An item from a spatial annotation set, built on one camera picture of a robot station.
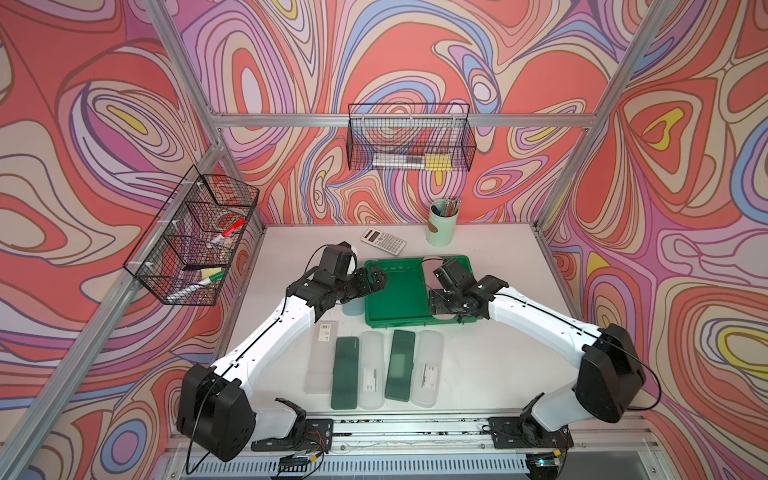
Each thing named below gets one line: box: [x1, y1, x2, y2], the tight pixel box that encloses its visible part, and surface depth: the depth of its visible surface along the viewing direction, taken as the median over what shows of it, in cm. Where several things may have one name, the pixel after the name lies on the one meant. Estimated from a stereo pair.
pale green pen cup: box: [426, 199, 460, 247], surface depth 110 cm
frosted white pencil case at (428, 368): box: [411, 330, 445, 408], surface depth 84 cm
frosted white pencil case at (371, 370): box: [358, 331, 386, 410], surface depth 84 cm
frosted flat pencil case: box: [304, 320, 338, 395], surface depth 87 cm
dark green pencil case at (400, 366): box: [384, 329, 416, 403], surface depth 86 cm
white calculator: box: [360, 227, 407, 256], surface depth 117 cm
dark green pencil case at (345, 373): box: [331, 336, 359, 410], surface depth 84 cm
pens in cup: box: [431, 199, 462, 218], surface depth 107 cm
